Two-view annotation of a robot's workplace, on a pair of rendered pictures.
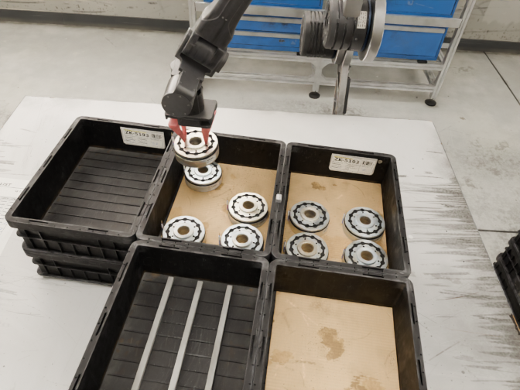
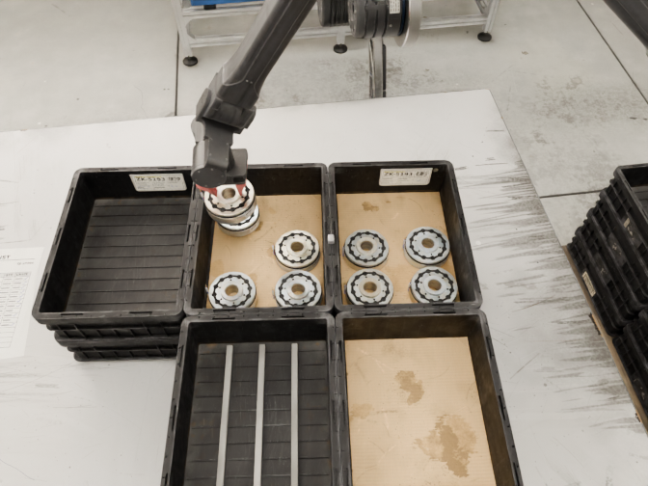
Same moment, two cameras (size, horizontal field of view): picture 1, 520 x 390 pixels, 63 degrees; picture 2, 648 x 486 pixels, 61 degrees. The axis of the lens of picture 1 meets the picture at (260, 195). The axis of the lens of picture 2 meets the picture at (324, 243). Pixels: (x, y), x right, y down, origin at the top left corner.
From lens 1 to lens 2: 0.23 m
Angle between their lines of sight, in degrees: 10
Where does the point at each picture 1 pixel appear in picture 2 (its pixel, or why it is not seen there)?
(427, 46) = not seen: outside the picture
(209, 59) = (236, 120)
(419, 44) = not seen: outside the picture
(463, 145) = (528, 89)
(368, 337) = (446, 373)
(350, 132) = (394, 120)
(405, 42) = not seen: outside the picture
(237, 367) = (318, 430)
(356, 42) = (391, 29)
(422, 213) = (488, 211)
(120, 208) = (152, 273)
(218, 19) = (242, 83)
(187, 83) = (217, 153)
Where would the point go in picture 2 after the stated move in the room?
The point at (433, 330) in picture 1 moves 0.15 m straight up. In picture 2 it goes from (512, 345) to (531, 316)
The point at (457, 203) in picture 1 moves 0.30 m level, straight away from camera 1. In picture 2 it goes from (526, 193) to (552, 126)
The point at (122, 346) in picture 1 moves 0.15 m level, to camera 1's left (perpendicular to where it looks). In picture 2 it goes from (196, 429) to (117, 438)
